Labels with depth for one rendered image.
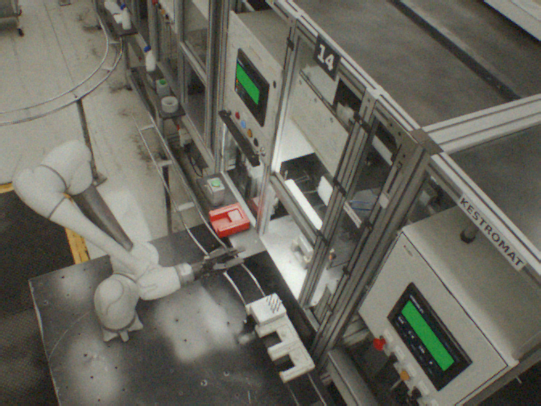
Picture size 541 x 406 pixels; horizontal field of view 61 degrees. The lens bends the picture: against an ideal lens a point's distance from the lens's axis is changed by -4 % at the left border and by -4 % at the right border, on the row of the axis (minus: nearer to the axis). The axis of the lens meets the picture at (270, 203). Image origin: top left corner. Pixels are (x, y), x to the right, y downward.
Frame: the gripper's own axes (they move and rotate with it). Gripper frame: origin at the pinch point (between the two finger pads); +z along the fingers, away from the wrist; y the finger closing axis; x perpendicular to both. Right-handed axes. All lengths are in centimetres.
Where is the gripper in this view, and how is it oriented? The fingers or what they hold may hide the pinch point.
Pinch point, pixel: (237, 255)
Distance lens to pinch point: 193.7
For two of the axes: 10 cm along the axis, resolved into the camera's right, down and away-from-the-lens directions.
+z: 8.8, -2.8, 3.8
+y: 1.2, -6.4, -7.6
